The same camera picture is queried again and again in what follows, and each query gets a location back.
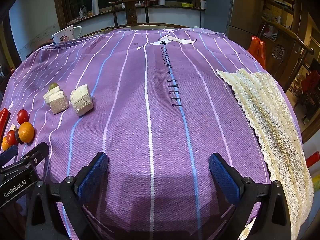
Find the red cherry tomato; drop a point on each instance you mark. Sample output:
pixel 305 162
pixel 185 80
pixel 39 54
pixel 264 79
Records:
pixel 11 138
pixel 22 116

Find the red object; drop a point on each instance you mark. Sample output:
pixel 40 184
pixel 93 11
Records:
pixel 313 158

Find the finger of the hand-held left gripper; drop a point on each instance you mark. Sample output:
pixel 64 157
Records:
pixel 8 153
pixel 37 152

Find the carved wooden armchair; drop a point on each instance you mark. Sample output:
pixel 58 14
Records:
pixel 280 52

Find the dark wooden chair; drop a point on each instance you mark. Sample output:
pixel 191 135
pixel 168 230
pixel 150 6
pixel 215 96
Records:
pixel 130 12

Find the yellow sponge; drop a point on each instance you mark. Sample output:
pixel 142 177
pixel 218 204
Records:
pixel 187 5

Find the white counter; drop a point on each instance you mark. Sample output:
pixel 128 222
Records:
pixel 175 15

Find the green grape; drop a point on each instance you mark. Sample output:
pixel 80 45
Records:
pixel 53 86

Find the dark purple grape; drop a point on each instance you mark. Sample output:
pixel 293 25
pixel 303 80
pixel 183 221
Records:
pixel 18 135

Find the grey refrigerator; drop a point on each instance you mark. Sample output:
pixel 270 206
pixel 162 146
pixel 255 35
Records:
pixel 225 5

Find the stack of white cups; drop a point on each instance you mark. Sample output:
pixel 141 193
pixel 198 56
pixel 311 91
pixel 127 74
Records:
pixel 95 5

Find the white cloth tag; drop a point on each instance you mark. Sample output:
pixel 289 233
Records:
pixel 11 104

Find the purple striped cloth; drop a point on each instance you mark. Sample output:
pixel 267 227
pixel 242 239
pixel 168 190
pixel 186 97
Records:
pixel 162 105

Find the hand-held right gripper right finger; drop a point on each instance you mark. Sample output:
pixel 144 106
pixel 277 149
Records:
pixel 225 177

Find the small orange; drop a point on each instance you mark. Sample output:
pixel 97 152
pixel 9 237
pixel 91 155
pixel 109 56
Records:
pixel 5 143
pixel 26 131

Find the cream towel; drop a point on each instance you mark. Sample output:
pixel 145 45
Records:
pixel 262 110

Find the orange plastic bag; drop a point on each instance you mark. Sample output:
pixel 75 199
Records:
pixel 257 50

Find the red tray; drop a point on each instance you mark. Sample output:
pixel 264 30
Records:
pixel 3 120

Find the white cartoon mug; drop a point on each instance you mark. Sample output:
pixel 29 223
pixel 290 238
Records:
pixel 66 35

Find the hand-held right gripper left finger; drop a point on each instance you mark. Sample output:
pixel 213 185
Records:
pixel 92 177

